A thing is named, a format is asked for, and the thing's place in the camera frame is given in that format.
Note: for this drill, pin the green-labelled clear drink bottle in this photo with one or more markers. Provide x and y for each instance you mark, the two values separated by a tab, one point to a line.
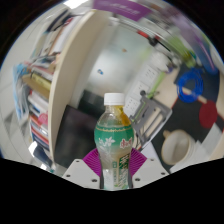
114	140

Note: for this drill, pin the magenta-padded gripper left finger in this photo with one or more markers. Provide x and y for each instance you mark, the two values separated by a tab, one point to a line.
80	171

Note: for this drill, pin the grey metal laptop stand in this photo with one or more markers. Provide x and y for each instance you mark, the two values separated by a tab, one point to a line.
146	110

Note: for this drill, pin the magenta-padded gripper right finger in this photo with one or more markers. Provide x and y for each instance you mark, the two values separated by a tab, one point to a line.
150	171

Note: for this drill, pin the flat round red coaster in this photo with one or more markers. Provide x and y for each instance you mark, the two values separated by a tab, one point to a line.
208	115

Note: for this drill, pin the white cup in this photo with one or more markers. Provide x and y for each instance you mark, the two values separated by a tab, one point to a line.
176	146

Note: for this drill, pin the shelf unit with books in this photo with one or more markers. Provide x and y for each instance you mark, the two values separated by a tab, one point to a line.
63	93

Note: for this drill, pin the dark wine bottle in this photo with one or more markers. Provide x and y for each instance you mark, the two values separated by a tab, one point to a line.
151	39

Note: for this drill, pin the black desk mat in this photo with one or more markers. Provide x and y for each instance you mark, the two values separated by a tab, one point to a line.
186	116

